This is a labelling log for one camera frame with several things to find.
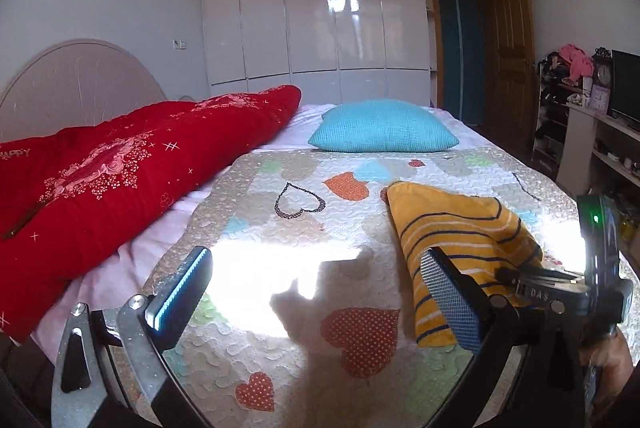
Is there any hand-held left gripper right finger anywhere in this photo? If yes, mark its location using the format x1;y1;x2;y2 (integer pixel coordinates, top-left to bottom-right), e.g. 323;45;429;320
419;246;588;428

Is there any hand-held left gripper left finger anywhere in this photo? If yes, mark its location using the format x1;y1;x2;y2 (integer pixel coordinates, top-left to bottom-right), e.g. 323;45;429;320
50;246;213;428

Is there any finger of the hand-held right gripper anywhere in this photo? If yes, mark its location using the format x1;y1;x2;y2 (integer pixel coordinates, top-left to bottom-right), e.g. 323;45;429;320
496;265;585;289

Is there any yellow striped sweater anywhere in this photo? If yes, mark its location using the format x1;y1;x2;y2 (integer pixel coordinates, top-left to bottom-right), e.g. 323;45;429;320
386;180;545;349

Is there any person's right hand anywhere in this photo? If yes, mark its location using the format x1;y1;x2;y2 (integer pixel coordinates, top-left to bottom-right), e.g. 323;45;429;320
582;330;632;409

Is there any heart patterned quilted bedspread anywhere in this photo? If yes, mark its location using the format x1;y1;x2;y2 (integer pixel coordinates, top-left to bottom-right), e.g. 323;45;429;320
132;147;638;428

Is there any white shelf unit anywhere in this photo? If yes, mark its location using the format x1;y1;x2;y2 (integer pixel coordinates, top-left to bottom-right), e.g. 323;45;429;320
555;100;640;221

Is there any red embroidered quilt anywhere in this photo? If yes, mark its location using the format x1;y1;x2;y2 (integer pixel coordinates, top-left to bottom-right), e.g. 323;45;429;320
0;84;302;343

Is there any small pink clock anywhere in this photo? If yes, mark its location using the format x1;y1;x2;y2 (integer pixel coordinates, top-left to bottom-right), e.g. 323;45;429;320
587;86;610;111

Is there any black television screen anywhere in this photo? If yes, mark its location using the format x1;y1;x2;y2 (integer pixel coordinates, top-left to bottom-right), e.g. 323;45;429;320
610;50;640;132

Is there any teal pillow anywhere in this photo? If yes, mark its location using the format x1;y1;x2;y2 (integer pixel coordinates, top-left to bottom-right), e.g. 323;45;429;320
307;98;460;153

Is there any dark ornate clock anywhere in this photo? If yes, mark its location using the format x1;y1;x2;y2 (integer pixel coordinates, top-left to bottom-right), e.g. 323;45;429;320
592;48;615;89

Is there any pink cloth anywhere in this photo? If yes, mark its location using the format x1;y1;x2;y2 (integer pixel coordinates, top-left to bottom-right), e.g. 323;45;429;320
559;44;596;80

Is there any wooden door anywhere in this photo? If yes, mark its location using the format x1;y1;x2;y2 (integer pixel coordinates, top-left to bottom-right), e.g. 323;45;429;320
487;0;536;149

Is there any white round headboard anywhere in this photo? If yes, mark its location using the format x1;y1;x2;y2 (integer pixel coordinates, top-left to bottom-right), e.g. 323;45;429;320
0;38;168;131

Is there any dark teal curtain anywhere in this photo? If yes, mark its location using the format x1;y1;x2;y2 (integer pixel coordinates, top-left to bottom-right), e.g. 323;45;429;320
434;0;490;127

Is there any white glossy wardrobe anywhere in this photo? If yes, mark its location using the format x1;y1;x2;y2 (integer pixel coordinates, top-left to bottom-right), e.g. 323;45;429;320
201;0;521;109

